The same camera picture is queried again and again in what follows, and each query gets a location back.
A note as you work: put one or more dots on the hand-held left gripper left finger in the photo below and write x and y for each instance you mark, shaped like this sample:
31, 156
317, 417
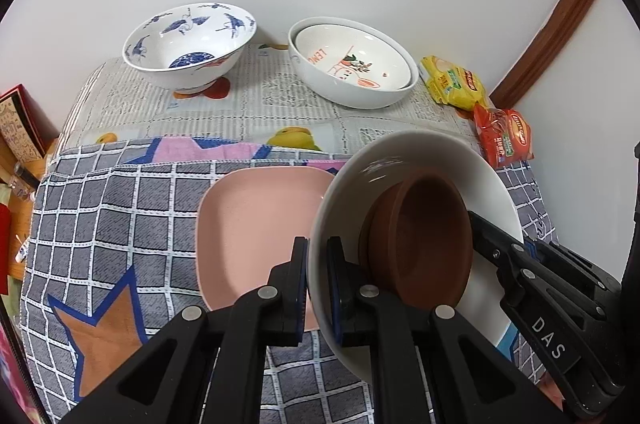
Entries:
300, 281

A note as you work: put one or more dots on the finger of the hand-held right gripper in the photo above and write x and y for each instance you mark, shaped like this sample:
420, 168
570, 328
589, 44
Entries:
495, 249

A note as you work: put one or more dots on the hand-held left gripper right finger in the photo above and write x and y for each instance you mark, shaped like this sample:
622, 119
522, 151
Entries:
336, 289

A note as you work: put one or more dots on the pink square plate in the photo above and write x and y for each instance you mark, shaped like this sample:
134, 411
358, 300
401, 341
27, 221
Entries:
250, 229

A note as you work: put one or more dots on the brown bowl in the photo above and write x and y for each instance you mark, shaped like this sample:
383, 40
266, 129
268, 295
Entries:
425, 229

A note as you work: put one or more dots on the plain white bowl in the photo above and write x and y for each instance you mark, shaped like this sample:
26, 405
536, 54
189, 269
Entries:
400, 163

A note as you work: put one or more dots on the red chip bag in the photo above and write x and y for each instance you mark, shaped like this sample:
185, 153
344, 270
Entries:
505, 138

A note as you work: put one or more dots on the yellow chip bag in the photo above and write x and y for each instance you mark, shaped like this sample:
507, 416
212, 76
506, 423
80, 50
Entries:
450, 83

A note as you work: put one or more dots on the fruit print tablecloth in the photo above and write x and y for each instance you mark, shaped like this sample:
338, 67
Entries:
280, 103

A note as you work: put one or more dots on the grey checked cloth with stars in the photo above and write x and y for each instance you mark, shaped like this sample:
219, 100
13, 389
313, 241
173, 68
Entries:
125, 229

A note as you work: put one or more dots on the brown wooden door trim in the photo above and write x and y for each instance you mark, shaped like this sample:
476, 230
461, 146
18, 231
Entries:
560, 23

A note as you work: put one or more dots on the white bowl with orange print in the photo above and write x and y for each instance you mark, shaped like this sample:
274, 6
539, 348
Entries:
350, 48

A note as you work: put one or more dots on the blue and white patterned bowl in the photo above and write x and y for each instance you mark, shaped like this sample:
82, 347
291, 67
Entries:
200, 38

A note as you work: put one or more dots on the wooden side table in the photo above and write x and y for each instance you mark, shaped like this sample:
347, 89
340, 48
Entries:
25, 224

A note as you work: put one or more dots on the red patterned box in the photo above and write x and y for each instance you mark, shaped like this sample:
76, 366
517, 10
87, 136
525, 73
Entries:
20, 123

